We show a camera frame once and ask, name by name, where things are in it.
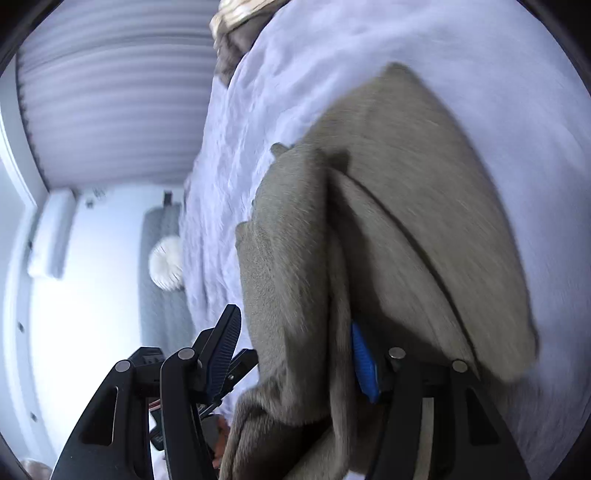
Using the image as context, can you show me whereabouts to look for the taupe knit sweater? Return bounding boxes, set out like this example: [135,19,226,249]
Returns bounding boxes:
[221,64,537,479]

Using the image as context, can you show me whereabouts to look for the striped beige clothing pile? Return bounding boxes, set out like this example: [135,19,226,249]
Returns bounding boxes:
[209,0,288,87]

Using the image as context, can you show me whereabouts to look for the person's left hand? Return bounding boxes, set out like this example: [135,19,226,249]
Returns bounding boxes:
[212,415,230,470]

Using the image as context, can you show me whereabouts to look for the grey quilted headboard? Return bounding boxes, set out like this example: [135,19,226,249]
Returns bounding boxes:
[138,203,195,355]

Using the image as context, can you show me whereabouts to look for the white round pleated cushion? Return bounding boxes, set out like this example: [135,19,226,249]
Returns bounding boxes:
[148,235,184,292]

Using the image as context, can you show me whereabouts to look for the grey pleated curtain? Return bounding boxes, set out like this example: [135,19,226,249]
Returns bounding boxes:
[16,0,217,188]

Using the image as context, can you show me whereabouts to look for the lavender plush bed blanket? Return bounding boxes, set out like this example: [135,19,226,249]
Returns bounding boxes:
[181,1,590,479]

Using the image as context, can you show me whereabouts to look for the white wall air conditioner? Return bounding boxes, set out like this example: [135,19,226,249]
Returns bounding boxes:
[27,189,77,279]

